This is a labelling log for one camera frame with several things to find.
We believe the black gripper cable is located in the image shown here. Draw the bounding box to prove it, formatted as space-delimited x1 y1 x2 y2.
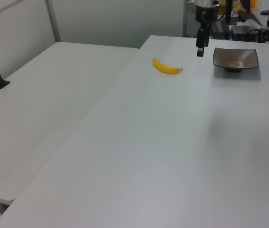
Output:
201 12 212 24

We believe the brown striped object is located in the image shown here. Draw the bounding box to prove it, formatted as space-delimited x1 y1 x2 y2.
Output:
233 0 264 27

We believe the bundle of black cables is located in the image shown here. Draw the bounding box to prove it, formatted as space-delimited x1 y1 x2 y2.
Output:
243 28 269 44

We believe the gray metal partition post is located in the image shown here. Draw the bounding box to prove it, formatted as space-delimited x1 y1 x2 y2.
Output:
45 0 62 44

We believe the white side table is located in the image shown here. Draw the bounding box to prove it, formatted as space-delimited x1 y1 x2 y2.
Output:
0 41 140 206

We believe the yellow banana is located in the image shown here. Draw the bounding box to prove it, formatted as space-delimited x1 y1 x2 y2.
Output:
152 58 184 74

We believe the thin black vertical pole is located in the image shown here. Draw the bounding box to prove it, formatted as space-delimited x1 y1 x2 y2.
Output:
224 0 233 25

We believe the black electronics box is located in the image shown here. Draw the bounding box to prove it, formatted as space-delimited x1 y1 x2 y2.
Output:
231 24 260 42

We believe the gray perforated metal rack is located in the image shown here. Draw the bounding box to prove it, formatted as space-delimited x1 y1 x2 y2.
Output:
183 0 197 38

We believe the square brown ceramic plate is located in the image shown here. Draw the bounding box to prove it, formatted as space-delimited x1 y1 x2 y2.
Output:
212 47 259 73

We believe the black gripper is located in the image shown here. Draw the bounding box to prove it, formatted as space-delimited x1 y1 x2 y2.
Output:
195 4 219 57

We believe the dark gray equipment box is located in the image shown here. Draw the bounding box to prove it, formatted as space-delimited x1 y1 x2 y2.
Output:
210 20 231 40

